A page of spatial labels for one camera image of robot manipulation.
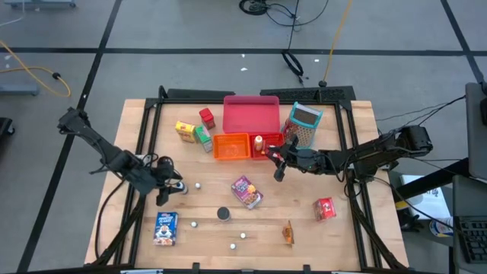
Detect purple Raisin Bran cereal box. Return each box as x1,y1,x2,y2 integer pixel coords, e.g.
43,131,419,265
231,175,264,211

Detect blue Frosted Flakes cereal box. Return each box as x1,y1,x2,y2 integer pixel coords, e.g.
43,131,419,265
153,211,180,247

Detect red Froot Loops cereal box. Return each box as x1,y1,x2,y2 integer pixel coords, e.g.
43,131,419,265
199,107,217,130

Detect red plastic basket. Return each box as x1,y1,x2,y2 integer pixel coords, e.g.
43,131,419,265
250,132,286,161

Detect red plastic tray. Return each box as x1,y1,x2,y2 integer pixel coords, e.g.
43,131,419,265
222,94,282,134

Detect orange plastic basket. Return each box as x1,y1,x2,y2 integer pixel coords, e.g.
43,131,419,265
212,132,252,161

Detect grey desk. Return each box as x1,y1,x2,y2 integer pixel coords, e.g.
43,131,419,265
451,174,487,274

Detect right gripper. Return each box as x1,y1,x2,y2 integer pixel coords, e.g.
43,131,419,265
266,135,325,183

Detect teal metal box grater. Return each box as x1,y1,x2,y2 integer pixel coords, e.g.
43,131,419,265
283,101,324,149

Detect grey cart base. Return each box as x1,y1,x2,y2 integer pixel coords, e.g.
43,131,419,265
0,83,41,97
3,0,77,9

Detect white paper sheet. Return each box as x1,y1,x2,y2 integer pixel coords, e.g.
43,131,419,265
401,174,452,220

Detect small red snack box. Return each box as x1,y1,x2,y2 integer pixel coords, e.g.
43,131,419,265
312,196,337,222

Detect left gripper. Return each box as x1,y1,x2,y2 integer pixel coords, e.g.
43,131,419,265
146,155,183,207

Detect black yellow tool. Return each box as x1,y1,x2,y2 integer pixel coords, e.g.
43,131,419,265
394,199,424,233

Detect yellow cable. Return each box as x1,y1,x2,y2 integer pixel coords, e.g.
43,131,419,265
322,0,354,87
0,40,72,98

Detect black caster wheel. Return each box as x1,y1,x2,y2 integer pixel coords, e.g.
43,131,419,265
0,116,16,138

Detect coiled black cable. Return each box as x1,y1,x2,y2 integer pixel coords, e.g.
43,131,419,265
238,0,330,27

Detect green cereal box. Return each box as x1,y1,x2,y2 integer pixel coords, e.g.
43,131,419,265
194,124,215,153

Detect grey monitor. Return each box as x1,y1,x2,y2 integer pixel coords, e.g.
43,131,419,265
464,81,487,182

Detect yellow cereal box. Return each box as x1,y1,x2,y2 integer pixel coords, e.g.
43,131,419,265
174,120,196,144

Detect black cable with loop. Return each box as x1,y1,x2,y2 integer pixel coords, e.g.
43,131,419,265
281,0,310,87

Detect orange brown sauce sachet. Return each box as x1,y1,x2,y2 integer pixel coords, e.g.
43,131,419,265
282,220,296,245

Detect black keyboard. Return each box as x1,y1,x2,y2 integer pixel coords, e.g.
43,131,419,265
457,215,487,264

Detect black aluminium table frame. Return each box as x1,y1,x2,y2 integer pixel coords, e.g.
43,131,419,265
84,84,411,274

